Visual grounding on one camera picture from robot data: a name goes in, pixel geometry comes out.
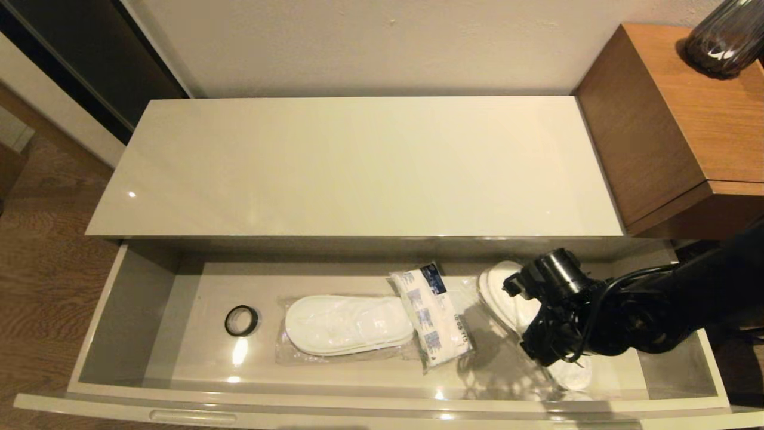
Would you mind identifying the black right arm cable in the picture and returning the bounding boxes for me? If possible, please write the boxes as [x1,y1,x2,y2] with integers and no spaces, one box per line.
[528,266,675,362]

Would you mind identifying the light grey box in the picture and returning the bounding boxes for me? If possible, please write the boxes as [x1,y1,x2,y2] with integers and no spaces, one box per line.
[0,106,36,154]

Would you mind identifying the dark sliding door panel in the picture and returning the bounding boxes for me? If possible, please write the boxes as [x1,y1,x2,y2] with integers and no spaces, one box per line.
[0,0,192,146]

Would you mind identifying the white blue printed plastic packet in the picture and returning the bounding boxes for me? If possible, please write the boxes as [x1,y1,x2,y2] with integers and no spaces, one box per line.
[389,262,476,375]

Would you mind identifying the white slippers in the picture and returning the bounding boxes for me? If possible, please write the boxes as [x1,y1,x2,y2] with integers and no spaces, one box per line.
[276,294,420,366]
[476,260,597,396]

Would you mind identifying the brown wooden side cabinet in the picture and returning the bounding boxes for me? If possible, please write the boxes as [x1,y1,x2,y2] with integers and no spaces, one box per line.
[573,23,764,241]

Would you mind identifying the black tape roll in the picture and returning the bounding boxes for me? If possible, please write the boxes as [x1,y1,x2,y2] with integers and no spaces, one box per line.
[224,305,260,337]

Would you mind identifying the dark ribbed glass vase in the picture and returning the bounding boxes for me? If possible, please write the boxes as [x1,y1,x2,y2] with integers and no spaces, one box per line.
[682,0,764,80]

